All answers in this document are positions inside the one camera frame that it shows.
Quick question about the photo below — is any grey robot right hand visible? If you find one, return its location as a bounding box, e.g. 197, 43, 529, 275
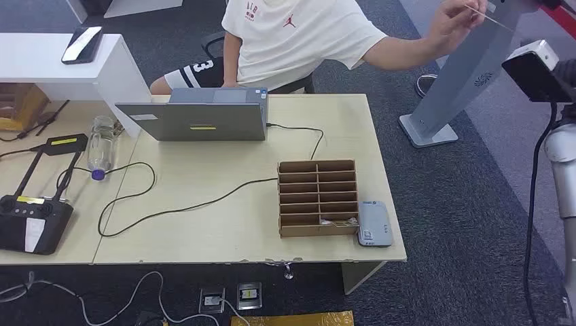
554, 58, 576, 91

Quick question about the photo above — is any person's left hand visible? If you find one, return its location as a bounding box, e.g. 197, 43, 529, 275
427, 0, 489, 46

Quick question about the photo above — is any black smartphone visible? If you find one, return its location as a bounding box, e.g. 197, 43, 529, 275
60, 26, 105, 65

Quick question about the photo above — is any person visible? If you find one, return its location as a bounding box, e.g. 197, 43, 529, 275
149, 0, 489, 96

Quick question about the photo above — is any brown slotted card holder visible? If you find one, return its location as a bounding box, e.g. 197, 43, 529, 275
276, 159, 360, 238

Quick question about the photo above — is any room key card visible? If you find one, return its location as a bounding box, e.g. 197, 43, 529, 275
320, 217, 359, 228

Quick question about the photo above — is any grey card reader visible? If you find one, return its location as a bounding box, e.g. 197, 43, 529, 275
357, 200, 394, 248

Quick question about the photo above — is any grey laptop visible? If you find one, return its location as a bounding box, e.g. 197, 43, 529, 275
114, 88, 270, 142

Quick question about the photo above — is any red strip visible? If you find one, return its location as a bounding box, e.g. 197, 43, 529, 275
539, 3, 576, 39

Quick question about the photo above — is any grey kiosk stand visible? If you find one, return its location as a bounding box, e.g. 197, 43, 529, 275
398, 0, 541, 149

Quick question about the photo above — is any black round disc with rim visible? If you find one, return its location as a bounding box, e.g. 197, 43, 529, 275
414, 73, 438, 98

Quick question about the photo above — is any white cabinet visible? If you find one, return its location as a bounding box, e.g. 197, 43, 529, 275
65, 0, 184, 24

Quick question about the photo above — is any clear plastic water bottle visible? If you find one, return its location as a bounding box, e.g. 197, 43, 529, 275
86, 115, 119, 182

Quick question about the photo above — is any white desk shelf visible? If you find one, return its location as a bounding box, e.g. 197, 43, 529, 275
0, 33, 153, 139

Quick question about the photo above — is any brown cardboard box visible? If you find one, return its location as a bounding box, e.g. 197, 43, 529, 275
0, 83, 50, 132

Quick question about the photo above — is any floor socket with yellow label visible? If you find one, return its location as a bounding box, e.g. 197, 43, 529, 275
236, 282, 264, 311

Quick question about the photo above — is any floor socket with plug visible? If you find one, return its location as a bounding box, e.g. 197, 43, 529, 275
198, 287, 226, 314

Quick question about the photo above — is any white desk leg panel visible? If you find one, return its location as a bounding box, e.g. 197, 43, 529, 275
340, 261, 388, 295

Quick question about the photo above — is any yellow flat box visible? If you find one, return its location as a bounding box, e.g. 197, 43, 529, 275
230, 310, 355, 326

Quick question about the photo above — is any black remote controller with antennas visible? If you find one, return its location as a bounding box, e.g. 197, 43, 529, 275
0, 133, 88, 256

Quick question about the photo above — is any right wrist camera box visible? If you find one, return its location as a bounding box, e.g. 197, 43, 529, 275
501, 39, 575, 104

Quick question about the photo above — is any black laptop cable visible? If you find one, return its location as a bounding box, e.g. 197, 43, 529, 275
56, 122, 325, 238

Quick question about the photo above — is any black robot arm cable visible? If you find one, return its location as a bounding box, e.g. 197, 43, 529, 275
523, 102, 560, 326

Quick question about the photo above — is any white floor cable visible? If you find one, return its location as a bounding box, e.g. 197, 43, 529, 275
0, 271, 251, 326

